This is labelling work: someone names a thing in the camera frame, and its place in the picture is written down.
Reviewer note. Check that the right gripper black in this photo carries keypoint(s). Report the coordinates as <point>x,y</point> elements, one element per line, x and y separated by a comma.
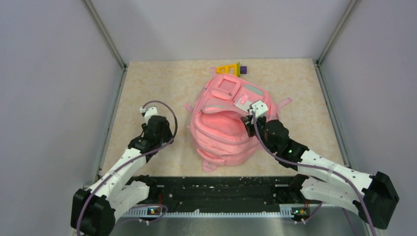
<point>248,120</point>

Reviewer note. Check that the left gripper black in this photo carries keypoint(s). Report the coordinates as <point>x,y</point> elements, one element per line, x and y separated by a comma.
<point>167,134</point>

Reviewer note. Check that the pink student backpack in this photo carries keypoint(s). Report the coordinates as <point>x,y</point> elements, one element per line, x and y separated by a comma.
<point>219,135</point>

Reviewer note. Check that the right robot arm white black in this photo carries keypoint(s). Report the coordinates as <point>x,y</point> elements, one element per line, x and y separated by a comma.
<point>372,197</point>

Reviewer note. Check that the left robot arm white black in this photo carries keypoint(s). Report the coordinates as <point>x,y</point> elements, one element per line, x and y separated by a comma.
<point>96,210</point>

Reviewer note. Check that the yellow triangle toy purple cap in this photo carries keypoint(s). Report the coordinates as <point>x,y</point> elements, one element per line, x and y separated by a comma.
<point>236,69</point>

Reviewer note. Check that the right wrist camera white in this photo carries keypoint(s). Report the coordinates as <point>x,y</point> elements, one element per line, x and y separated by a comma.
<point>258,109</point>

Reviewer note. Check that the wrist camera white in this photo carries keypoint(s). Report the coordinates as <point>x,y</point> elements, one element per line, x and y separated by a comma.
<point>147,113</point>
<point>258,109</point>

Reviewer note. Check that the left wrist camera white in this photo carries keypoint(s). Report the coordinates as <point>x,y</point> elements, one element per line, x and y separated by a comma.
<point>147,113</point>

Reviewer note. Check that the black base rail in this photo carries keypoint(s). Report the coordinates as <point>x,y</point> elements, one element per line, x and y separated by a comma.
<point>221,194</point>

